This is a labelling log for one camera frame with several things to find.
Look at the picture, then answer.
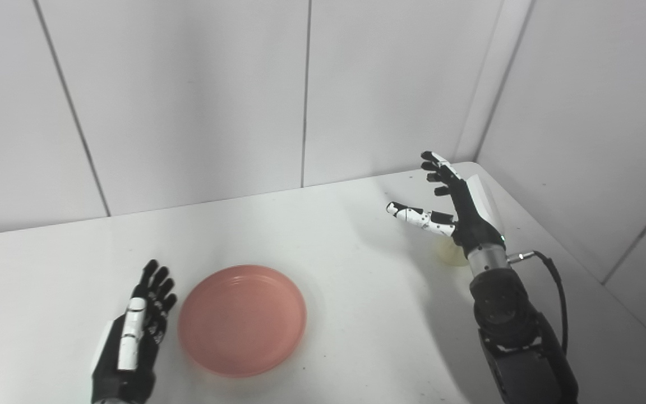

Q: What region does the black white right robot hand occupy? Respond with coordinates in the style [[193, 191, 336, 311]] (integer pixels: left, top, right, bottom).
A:
[[386, 150, 507, 256]]

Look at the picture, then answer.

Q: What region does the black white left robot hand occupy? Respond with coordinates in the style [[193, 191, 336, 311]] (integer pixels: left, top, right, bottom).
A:
[[91, 259, 178, 404]]

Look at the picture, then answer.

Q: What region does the cream steamed bun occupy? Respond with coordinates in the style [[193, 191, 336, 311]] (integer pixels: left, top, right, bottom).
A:
[[436, 236, 470, 267]]

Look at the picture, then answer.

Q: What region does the pink round plate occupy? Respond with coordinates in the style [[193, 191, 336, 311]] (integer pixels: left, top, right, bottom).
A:
[[177, 265, 307, 378]]

